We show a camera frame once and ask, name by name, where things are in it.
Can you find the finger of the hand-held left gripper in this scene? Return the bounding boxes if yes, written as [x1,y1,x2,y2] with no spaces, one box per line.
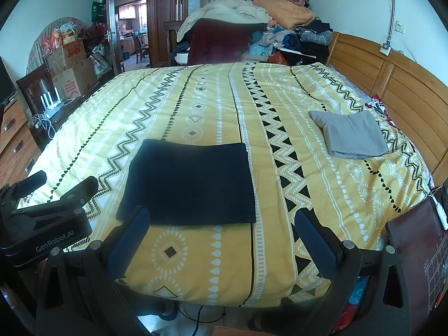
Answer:
[9,170,48,199]
[52,176,99,214]

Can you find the floral covered round board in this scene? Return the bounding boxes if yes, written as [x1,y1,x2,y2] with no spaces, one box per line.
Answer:
[26,16,96,75]

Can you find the cardboard box with red print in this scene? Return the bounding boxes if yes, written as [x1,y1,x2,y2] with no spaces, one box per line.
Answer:
[45,39,89,75]
[52,59,99,101]

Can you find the pile of mixed clothes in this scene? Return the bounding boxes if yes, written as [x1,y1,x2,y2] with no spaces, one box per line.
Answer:
[244,18,334,66]

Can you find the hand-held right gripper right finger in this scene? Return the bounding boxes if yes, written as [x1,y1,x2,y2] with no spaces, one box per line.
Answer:
[294,208,412,336]

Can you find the green bag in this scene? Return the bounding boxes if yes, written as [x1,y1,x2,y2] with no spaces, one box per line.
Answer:
[91,1,106,22]

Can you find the white router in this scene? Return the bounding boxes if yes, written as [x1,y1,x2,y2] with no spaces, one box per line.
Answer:
[39,87,59,110]

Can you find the white wall cable conduit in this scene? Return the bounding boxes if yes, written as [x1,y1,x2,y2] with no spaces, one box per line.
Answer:
[384,0,400,46]

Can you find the maroon blanket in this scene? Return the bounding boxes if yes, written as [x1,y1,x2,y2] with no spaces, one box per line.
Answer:
[187,19,269,66]

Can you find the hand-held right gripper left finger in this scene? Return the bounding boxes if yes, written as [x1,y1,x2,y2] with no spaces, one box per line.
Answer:
[35,206,155,336]

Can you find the dark blue pants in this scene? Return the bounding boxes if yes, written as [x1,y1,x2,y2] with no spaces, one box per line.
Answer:
[116,139,257,226]

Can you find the wooden dining chair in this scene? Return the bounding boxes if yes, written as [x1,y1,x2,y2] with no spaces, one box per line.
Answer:
[134,33,150,64]

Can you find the black television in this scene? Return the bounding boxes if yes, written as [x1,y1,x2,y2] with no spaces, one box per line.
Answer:
[0,56,17,104]

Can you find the yellow patterned bedspread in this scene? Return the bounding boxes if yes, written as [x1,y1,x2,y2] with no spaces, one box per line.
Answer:
[17,61,435,307]

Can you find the wooden headboard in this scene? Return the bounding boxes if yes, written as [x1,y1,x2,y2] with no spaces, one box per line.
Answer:
[325,31,448,187]

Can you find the dark red bedside table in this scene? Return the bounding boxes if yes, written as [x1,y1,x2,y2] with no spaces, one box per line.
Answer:
[385,195,448,330]

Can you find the black cable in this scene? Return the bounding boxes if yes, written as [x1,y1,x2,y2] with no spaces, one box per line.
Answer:
[191,304,225,336]

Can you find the wooden dresser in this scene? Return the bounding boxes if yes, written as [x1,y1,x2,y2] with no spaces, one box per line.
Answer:
[0,100,43,187]

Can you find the white charger with cable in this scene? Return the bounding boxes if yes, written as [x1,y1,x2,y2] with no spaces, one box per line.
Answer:
[428,188,448,232]

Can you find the wooden door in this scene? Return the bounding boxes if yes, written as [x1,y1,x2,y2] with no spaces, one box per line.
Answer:
[104,0,118,78]

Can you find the grey folded pants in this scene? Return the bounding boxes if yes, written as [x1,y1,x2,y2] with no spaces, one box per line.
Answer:
[309,109,390,158]

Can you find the blue and red bag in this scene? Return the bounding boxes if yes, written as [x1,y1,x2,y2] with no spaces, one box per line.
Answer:
[332,276,370,334]

